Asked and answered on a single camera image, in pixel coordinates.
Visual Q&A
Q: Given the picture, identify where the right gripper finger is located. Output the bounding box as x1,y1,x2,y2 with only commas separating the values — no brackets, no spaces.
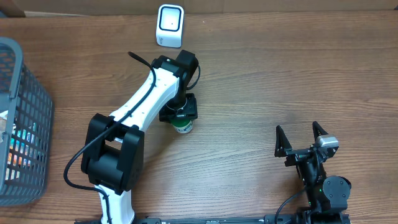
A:
312,121,328,140
274,125,292,157

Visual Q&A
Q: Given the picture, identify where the green lid jar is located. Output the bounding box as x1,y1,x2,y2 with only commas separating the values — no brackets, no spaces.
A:
170,119,193,134

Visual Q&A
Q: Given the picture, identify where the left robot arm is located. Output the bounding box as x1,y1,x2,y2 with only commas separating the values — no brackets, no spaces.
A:
81,50,200,223

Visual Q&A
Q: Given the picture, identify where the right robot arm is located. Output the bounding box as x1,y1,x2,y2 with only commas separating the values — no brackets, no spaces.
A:
272,121,352,224

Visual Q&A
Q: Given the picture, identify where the white barcode scanner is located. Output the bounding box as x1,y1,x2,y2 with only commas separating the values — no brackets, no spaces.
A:
155,4,185,48

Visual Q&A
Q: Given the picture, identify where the grey plastic mesh basket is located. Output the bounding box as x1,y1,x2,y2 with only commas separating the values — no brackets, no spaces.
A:
1,37,54,207

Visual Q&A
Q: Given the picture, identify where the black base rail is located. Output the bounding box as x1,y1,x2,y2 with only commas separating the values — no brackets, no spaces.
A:
73,213,351,224

